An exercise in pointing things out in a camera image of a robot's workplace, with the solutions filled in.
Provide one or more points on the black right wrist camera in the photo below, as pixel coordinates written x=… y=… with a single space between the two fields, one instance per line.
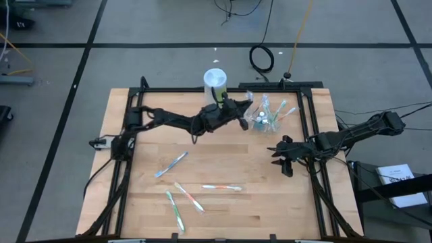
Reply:
x=324 y=141

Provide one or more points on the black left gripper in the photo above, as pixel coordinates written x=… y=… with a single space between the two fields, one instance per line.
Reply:
x=226 y=116

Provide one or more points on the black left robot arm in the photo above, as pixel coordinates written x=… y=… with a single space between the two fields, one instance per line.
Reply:
x=175 y=119

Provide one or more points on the person's foot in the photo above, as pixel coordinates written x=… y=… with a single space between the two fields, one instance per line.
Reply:
x=21 y=24

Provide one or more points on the grey metal floor base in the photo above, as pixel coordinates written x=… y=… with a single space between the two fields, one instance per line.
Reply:
x=44 y=2
x=17 y=80

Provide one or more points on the black chair base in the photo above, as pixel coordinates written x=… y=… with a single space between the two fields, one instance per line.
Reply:
x=5 y=116

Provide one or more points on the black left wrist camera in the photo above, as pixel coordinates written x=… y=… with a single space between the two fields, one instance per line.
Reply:
x=211 y=114

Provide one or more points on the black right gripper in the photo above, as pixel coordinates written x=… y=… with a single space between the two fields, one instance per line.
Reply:
x=293 y=150

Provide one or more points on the white booklet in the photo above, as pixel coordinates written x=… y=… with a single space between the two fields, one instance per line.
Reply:
x=395 y=172

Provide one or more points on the black slanted bar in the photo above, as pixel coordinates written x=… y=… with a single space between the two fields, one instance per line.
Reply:
x=405 y=185

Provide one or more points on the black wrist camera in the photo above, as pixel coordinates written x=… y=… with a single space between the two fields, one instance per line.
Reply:
x=324 y=141
x=211 y=114

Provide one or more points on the dark grey side cart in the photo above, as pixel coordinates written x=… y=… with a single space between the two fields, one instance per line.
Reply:
x=371 y=216

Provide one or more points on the orange white toothbrush yellow bristles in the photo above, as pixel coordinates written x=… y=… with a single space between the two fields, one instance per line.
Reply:
x=221 y=187

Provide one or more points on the black aluminium table frame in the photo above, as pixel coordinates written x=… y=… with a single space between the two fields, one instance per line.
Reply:
x=168 y=90

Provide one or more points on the white green wipes canister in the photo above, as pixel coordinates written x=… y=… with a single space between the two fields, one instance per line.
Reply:
x=215 y=79

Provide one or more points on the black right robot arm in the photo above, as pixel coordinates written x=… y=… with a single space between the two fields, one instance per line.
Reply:
x=357 y=130

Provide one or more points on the clear plastic holder cup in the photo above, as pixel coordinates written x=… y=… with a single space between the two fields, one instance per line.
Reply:
x=275 y=126

